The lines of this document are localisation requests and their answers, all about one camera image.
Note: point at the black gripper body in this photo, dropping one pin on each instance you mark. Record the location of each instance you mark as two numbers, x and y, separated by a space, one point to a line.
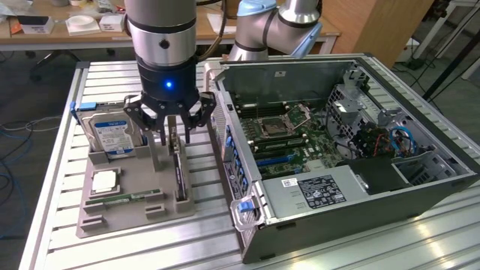
167 84

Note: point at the black graphics card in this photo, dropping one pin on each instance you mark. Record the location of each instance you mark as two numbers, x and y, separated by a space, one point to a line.
180 174

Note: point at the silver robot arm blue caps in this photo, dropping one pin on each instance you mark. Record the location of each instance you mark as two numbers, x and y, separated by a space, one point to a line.
164 28

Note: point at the silver hard disk blue label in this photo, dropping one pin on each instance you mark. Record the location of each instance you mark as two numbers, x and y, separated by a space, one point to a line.
108 137

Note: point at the blue plastic disk caddy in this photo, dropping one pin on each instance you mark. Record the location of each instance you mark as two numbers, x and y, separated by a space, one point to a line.
89 107

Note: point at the black RAM slot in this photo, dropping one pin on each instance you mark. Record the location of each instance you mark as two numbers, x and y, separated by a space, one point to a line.
263 113
263 106

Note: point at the blue card retainer strip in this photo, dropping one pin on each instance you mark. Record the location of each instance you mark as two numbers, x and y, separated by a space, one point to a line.
233 157

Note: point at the CPU socket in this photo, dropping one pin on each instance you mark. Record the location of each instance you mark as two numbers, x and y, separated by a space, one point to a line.
273 126

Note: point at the white paper label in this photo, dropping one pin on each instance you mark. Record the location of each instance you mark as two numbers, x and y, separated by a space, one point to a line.
120 38

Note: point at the grey plastic parts rack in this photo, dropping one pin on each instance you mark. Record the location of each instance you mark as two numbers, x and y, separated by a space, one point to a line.
143 180

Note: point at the white booklet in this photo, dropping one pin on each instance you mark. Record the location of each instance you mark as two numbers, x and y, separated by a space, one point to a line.
213 25

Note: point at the silver CPU chip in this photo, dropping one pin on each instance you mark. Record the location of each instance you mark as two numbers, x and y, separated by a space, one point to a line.
104 182

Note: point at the plain white box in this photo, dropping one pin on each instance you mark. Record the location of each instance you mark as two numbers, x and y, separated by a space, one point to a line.
112 24

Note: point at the blue expansion slot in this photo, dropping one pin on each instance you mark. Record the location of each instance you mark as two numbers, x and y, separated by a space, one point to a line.
277 161

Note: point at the metal socket cover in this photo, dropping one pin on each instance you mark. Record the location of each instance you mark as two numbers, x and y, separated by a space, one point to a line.
300 114

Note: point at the wooden desk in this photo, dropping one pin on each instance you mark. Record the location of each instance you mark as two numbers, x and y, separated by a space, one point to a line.
75 39

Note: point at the red white packet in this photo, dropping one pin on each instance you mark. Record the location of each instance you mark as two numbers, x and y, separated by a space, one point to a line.
119 9

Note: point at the green RAM stick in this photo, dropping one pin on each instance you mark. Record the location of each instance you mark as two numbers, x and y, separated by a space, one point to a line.
112 199

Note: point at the white box round recess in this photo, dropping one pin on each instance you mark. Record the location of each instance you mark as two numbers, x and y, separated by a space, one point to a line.
83 25

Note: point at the brown cardboard box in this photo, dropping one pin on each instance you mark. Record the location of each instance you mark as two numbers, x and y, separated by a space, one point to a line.
232 8

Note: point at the green motherboard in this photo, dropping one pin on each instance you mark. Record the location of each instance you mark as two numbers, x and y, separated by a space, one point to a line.
319 146

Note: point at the black chair base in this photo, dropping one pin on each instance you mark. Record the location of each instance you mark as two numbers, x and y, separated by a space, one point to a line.
41 60

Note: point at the blue case latch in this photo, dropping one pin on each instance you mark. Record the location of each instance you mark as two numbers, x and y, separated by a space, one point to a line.
245 207

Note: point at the grey power supply unit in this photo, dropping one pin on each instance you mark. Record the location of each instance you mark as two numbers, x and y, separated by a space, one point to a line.
281 202

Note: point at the perforated metal drive cage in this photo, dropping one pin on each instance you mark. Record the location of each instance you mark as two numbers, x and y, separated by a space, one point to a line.
348 112

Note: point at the grey cup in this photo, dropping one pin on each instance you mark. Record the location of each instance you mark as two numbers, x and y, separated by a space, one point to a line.
60 2

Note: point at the white box black top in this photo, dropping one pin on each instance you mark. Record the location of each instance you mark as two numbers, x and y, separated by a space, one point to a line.
35 25

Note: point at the orange sheet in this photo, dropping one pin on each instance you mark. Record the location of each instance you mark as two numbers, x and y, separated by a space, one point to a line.
15 28

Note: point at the clear plastic bag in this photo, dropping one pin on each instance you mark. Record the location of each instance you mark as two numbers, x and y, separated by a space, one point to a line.
15 8

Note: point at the black plastic shroud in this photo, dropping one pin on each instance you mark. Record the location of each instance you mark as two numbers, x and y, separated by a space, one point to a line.
375 174

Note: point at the dark grey open PC case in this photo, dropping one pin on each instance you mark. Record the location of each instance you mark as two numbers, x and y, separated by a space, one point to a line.
337 225

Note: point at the wooden cabinet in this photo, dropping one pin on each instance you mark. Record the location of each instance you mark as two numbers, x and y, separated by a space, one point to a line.
375 33

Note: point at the white floor device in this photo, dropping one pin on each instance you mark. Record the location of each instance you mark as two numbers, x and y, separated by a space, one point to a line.
408 50

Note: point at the metal disk bay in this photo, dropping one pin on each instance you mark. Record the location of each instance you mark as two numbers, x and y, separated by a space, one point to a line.
423 171

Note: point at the black slanted pole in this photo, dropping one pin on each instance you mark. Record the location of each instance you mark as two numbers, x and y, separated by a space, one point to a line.
449 57

